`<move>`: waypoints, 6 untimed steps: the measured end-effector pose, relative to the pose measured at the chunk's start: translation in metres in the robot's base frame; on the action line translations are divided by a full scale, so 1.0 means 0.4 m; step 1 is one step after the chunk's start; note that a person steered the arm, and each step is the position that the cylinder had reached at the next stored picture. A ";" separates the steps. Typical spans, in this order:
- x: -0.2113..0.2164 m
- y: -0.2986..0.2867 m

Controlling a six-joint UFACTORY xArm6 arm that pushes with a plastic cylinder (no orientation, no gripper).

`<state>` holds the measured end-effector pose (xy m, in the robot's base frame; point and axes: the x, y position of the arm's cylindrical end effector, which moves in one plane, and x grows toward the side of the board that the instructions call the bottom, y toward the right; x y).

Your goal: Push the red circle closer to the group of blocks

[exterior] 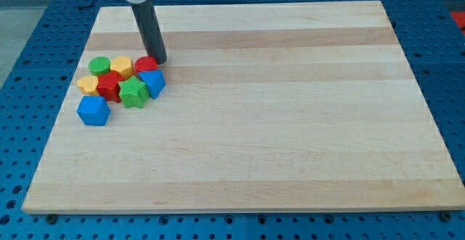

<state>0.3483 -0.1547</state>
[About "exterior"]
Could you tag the red circle block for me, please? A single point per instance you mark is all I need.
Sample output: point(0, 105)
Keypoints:
point(146, 63)

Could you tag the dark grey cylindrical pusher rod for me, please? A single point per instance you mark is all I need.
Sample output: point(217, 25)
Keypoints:
point(150, 31)

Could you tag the green circle block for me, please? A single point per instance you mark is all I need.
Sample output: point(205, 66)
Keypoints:
point(99, 66)

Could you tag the light wooden board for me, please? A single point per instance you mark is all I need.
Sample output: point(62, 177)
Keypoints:
point(300, 107)

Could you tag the blue triangle block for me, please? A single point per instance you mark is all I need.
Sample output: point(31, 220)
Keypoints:
point(155, 82)

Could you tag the green star block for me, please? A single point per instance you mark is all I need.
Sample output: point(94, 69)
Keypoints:
point(133, 93)

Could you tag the yellow hexagon block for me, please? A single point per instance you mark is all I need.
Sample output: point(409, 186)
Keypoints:
point(123, 65)

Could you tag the red star block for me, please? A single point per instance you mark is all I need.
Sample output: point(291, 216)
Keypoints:
point(108, 86)

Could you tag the blue cube block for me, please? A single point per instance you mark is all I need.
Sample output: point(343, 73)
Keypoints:
point(93, 110)

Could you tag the yellow heart block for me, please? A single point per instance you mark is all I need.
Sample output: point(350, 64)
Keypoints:
point(88, 85)

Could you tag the red object at right edge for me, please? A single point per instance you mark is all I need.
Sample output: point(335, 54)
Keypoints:
point(459, 18)

